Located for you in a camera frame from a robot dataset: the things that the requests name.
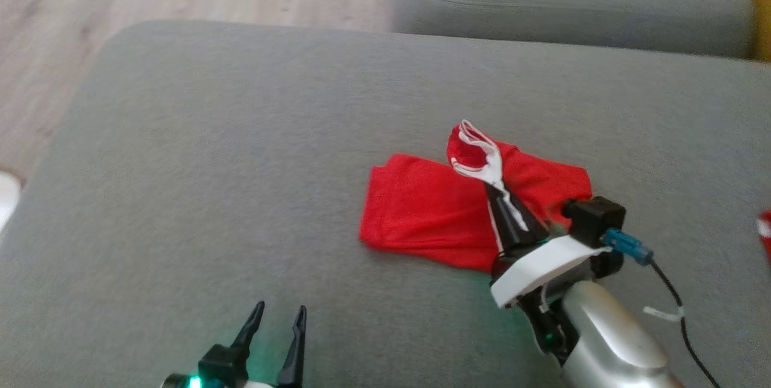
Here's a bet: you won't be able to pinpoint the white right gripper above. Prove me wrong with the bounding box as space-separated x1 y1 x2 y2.
485 184 609 365

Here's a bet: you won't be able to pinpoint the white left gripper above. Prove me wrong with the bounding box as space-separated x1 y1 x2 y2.
231 301 308 388

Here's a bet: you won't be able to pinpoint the red basketball jersey with print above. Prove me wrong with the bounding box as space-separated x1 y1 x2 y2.
358 120 594 273

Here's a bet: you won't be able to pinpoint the red shorts with white trim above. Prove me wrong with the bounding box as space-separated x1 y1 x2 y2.
757 209 771 265

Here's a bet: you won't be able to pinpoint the large grey sofa seat cushion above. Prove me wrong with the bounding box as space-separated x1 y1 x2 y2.
0 19 771 388

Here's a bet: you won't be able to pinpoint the white rounded object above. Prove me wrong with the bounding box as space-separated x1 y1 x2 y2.
0 171 23 235

